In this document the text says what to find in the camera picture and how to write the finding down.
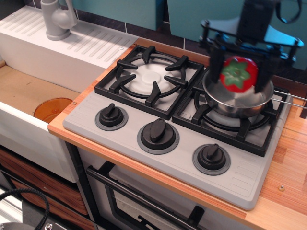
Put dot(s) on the grey toy faucet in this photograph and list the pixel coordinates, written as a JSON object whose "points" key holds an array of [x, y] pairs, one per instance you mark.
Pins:
{"points": [[58, 21]]}

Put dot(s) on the stainless steel saucepan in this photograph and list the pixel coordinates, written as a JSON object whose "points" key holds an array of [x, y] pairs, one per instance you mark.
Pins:
{"points": [[240, 105]]}

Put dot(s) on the black left burner grate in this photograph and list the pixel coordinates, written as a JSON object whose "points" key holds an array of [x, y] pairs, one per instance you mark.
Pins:
{"points": [[149, 82]]}

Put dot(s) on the black burner grate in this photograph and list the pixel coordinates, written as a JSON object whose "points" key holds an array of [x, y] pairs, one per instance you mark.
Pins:
{"points": [[149, 82], [258, 135]]}

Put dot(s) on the black right stove knob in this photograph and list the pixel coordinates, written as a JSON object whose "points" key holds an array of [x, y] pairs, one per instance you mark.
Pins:
{"points": [[211, 159]]}

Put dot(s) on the grey toy stove top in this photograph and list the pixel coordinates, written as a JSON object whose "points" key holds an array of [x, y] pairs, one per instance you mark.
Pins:
{"points": [[240, 184]]}

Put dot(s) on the oven door with black handle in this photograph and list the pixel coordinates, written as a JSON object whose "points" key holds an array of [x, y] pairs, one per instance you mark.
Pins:
{"points": [[140, 204]]}

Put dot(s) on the black stove knob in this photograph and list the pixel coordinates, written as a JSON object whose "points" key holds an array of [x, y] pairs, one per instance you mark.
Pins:
{"points": [[111, 118], [158, 137], [211, 159]]}

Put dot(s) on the black left stove knob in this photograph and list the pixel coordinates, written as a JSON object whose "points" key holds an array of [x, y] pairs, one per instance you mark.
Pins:
{"points": [[111, 118]]}

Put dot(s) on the red plastic toy strawberry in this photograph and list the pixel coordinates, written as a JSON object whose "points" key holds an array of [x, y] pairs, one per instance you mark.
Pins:
{"points": [[239, 74]]}

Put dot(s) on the black middle stove knob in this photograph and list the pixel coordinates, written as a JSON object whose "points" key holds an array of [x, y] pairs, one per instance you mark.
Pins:
{"points": [[158, 137]]}

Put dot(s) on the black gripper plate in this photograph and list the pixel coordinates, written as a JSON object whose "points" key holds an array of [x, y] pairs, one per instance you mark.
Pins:
{"points": [[253, 26]]}

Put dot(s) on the black right burner grate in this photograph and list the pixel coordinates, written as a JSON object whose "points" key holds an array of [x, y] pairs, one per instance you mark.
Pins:
{"points": [[258, 135]]}

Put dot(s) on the wooden drawer fronts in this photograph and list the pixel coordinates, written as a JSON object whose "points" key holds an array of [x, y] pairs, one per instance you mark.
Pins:
{"points": [[64, 197]]}

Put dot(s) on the white toy sink unit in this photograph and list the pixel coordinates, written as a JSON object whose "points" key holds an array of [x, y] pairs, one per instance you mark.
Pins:
{"points": [[34, 69]]}

